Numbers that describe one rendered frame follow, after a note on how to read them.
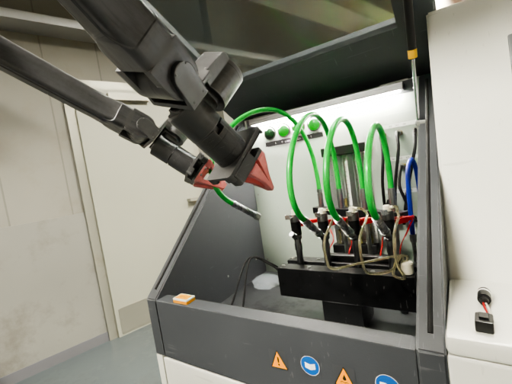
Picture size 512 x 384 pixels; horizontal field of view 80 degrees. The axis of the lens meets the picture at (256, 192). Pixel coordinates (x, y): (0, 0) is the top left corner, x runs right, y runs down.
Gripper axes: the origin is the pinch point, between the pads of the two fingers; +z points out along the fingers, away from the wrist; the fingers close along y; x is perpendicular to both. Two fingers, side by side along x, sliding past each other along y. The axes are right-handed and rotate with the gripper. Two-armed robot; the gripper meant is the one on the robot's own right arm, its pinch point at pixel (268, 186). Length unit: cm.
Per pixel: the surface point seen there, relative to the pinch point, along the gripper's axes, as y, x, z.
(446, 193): 19.0, -15.8, 30.6
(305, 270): -2.8, 13.9, 32.5
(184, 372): -38, 35, 27
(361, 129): 46, 13, 33
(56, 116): 55, 242, -40
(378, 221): 6.9, -7.8, 22.4
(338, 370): -21.1, -5.7, 27.6
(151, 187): 51, 239, 51
